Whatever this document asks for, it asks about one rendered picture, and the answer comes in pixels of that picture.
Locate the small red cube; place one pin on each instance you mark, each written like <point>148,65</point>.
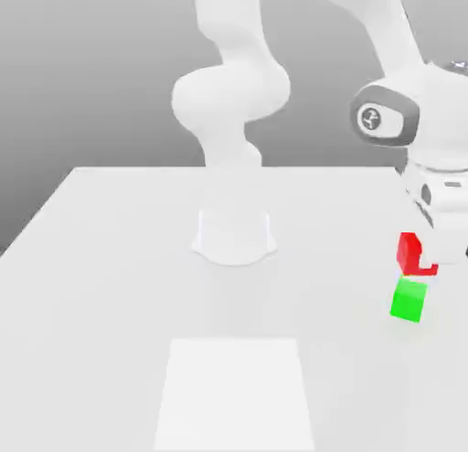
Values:
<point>406,254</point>

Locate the small green cube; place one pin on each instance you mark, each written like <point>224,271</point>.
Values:
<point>407,300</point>

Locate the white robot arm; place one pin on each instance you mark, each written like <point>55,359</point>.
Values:
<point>234,93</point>

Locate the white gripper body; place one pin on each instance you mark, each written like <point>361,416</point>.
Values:
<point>444,236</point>

